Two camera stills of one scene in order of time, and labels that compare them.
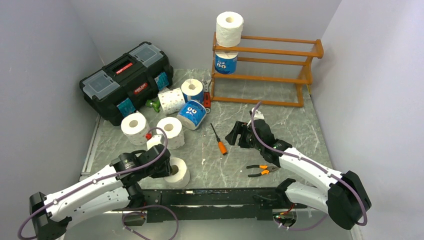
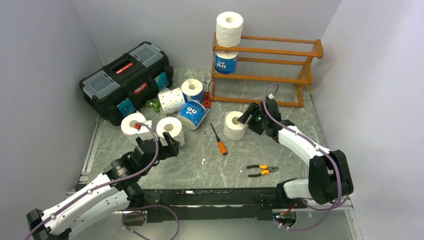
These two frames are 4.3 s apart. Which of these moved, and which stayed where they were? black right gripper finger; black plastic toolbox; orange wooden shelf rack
Moved: black right gripper finger
Stayed: orange wooden shelf rack; black plastic toolbox
